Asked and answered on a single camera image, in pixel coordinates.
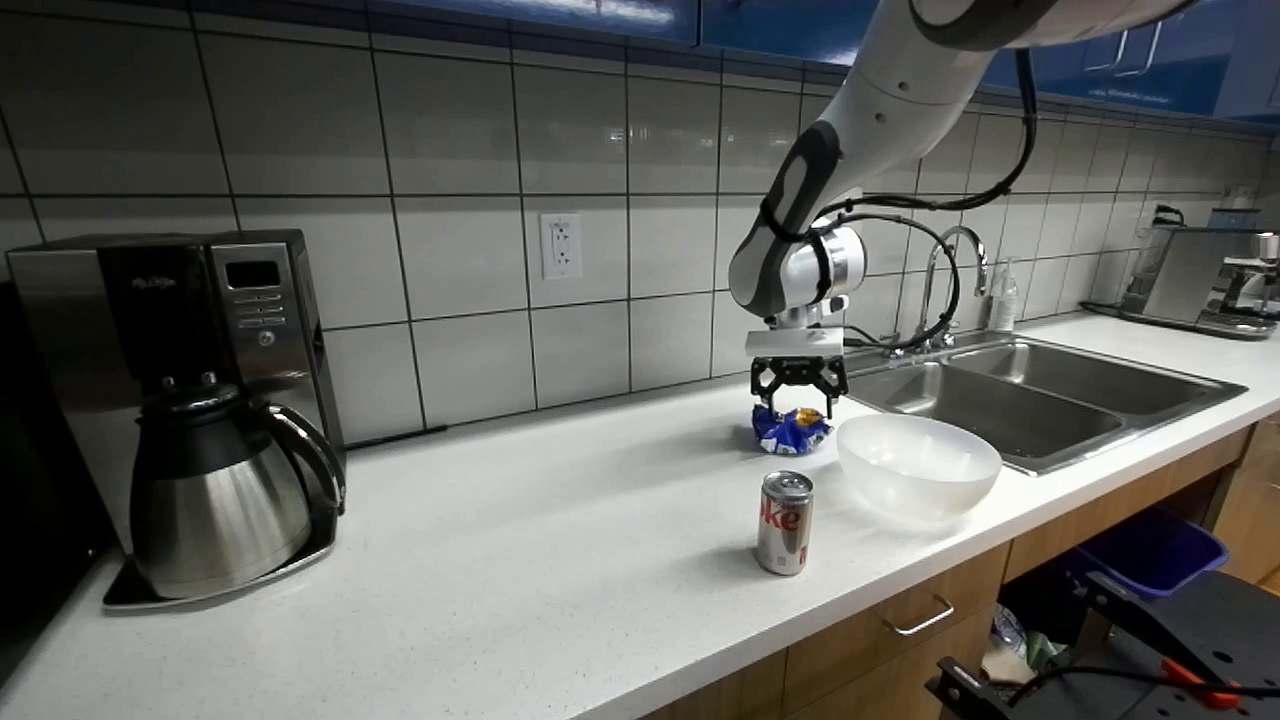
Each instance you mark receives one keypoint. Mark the chrome faucet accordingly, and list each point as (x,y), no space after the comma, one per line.
(970,254)

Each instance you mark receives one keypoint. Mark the blue doritos packet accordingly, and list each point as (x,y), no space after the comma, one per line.
(788,430)

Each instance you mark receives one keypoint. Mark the blue wall cabinet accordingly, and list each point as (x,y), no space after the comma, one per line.
(803,26)

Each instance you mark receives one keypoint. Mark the steel coffee maker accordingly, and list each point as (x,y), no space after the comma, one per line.
(226,302)

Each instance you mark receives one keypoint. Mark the black appliance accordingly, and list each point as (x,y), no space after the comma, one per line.
(32,505)

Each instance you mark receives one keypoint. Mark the silver soda can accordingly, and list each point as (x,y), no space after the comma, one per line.
(785,523)

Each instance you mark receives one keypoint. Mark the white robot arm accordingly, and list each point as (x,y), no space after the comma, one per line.
(881,94)

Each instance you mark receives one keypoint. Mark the black equipment stand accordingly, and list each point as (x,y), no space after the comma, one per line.
(1201,640)

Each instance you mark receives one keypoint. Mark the white wall outlet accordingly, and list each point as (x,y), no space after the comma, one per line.
(561,246)

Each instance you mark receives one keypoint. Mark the silver espresso machine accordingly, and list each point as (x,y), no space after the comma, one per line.
(1194,281)

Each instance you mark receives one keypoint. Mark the steel coffee carafe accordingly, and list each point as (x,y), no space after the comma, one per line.
(221,495)

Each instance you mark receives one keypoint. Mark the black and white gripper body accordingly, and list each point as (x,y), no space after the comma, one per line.
(797,358)

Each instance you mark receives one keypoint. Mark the wooden base cabinet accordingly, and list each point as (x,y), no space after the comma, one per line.
(855,654)

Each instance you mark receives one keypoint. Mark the stainless steel sink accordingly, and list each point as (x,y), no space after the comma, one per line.
(1025,394)

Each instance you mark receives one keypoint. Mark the blue plastic bin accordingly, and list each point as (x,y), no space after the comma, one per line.
(1154,552)

